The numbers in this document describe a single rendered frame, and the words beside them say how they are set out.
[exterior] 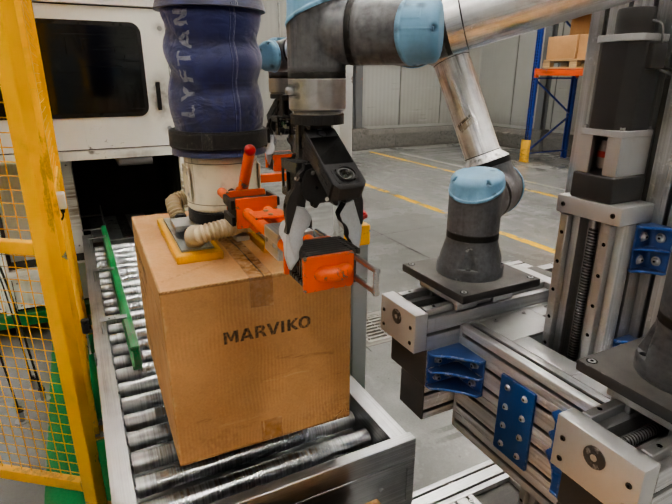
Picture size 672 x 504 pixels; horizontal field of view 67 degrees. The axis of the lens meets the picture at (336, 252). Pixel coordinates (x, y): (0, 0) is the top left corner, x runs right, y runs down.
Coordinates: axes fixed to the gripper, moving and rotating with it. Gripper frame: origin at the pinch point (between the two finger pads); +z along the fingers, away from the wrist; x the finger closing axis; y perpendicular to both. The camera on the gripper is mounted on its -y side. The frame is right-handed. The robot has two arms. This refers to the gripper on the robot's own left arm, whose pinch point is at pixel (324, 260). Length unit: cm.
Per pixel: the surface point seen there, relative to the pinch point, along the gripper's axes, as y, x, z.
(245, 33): 51, -5, -34
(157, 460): 54, 23, 68
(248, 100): 51, -5, -20
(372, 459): 25, -23, 62
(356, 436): 39, -26, 67
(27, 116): 99, 42, -15
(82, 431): 99, 43, 84
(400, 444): 25, -31, 61
